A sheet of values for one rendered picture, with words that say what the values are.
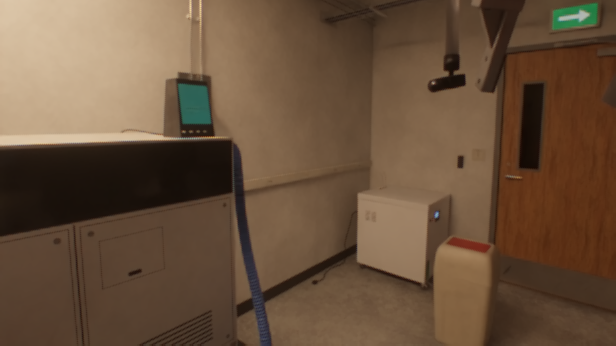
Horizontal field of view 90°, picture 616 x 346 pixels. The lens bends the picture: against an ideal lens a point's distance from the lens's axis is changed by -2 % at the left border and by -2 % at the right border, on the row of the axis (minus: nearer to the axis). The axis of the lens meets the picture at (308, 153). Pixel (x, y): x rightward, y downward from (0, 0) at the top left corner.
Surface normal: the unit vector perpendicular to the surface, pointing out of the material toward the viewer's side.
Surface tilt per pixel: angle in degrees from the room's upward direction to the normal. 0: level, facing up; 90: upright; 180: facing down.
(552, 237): 90
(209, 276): 90
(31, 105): 90
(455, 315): 93
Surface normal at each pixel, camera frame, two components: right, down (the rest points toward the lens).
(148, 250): 0.75, 0.07
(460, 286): -0.65, 0.12
